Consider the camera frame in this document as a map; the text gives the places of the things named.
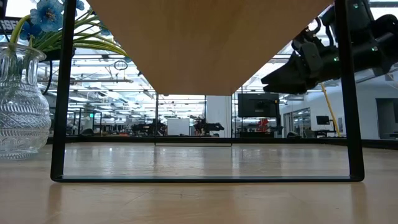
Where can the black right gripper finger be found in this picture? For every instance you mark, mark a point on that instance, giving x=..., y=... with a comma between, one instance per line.
x=292, y=88
x=286, y=74

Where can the blue artificial flower bunch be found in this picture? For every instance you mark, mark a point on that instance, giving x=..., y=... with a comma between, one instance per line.
x=48, y=14

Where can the round ribbed clear glass vase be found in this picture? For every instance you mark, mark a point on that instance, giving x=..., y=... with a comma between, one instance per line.
x=21, y=118

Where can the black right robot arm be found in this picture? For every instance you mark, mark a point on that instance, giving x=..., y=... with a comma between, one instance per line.
x=379, y=46

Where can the black background robot arm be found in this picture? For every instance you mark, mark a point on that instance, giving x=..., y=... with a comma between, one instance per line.
x=206, y=127
x=149, y=127

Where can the wooden shelf with black legs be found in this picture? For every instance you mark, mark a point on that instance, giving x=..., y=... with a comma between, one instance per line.
x=208, y=46

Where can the large black monitor on stand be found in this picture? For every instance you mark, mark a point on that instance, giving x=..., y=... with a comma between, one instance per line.
x=258, y=105

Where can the small black monitor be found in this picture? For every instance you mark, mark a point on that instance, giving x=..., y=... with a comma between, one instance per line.
x=322, y=120

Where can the red background object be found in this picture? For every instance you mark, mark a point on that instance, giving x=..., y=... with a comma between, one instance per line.
x=263, y=125

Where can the dark grey door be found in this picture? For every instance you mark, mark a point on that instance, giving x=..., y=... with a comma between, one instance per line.
x=387, y=118

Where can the white board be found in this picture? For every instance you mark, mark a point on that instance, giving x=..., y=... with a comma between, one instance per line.
x=178, y=127

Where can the black metal table frame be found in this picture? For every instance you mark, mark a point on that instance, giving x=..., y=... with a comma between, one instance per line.
x=295, y=140

